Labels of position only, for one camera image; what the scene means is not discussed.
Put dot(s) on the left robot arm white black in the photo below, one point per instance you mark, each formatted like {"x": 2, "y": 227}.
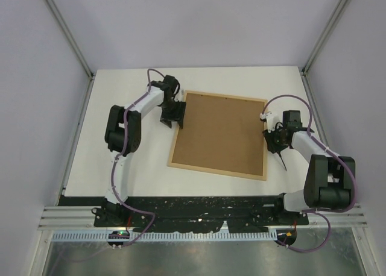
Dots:
{"x": 123, "y": 137}

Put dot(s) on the aluminium frame post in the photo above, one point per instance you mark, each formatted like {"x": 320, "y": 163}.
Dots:
{"x": 60, "y": 21}
{"x": 331, "y": 24}

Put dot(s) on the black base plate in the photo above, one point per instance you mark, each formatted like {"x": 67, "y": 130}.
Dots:
{"x": 203, "y": 214}

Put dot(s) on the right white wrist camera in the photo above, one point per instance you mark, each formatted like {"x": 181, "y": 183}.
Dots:
{"x": 271, "y": 119}

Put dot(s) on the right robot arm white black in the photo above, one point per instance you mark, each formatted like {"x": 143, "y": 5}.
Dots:
{"x": 330, "y": 180}

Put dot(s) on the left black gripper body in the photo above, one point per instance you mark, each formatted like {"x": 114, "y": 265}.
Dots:
{"x": 169, "y": 110}

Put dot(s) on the slotted grey cable duct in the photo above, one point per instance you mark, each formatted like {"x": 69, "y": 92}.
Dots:
{"x": 119, "y": 236}

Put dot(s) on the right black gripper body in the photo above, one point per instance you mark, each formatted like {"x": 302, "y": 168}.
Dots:
{"x": 274, "y": 139}

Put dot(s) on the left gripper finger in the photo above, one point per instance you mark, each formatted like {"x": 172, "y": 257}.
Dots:
{"x": 167, "y": 123}
{"x": 181, "y": 114}

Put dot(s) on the red handled screwdriver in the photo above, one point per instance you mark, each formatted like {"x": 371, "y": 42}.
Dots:
{"x": 282, "y": 160}

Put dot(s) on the wooden picture frame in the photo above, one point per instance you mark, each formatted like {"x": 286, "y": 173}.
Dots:
{"x": 221, "y": 134}

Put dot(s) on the right aluminium frame post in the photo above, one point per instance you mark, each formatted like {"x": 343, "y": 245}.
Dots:
{"x": 331, "y": 24}

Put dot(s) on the left aluminium frame post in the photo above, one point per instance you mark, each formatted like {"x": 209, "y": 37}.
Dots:
{"x": 60, "y": 21}

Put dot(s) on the aluminium front rail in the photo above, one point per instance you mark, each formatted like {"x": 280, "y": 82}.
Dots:
{"x": 81, "y": 218}

